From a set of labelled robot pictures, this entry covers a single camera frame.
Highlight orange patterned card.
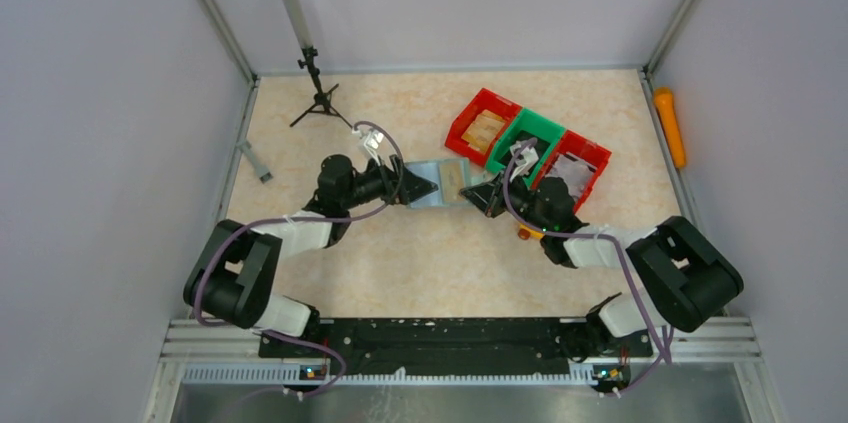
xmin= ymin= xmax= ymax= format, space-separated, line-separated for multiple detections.
xmin=438 ymin=159 xmax=468 ymax=206

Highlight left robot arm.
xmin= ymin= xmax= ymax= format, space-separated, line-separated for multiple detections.
xmin=183 ymin=154 xmax=438 ymax=338

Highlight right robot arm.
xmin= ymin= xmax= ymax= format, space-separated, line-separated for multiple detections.
xmin=459 ymin=173 xmax=744 ymax=348

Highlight yellow toy car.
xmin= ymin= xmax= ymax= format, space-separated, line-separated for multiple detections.
xmin=517 ymin=224 xmax=544 ymax=240

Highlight clear plastic bags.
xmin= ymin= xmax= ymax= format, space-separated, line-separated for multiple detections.
xmin=548 ymin=154 xmax=596 ymax=200

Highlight wooden blocks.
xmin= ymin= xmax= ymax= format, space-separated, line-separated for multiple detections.
xmin=461 ymin=110 xmax=506 ymax=153

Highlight black item in green bin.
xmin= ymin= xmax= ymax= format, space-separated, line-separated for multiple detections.
xmin=510 ymin=131 xmax=551 ymax=156

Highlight near red bin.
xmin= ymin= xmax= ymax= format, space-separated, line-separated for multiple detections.
xmin=531 ymin=130 xmax=612 ymax=212

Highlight red bin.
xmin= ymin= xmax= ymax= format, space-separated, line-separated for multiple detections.
xmin=531 ymin=130 xmax=612 ymax=212
xmin=444 ymin=88 xmax=523 ymax=167

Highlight green bin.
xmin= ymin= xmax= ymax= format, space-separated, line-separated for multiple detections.
xmin=484 ymin=109 xmax=566 ymax=183

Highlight far red bin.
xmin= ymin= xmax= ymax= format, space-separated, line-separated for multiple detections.
xmin=444 ymin=88 xmax=523 ymax=167

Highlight small grey tool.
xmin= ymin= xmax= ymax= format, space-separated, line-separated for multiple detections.
xmin=236 ymin=140 xmax=273 ymax=184

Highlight orange flashlight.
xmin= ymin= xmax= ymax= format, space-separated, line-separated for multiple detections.
xmin=653 ymin=87 xmax=687 ymax=169

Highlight black tripod with grey tube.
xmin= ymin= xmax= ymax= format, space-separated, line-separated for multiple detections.
xmin=282 ymin=0 xmax=352 ymax=128

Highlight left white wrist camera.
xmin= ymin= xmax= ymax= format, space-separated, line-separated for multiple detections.
xmin=352 ymin=127 xmax=385 ymax=162

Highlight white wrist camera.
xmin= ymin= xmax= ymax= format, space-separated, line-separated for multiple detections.
xmin=508 ymin=142 xmax=539 ymax=181
xmin=352 ymin=127 xmax=385 ymax=162

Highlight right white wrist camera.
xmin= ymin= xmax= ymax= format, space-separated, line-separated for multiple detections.
xmin=508 ymin=142 xmax=539 ymax=181

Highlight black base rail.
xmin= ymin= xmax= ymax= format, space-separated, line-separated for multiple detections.
xmin=258 ymin=317 xmax=654 ymax=376

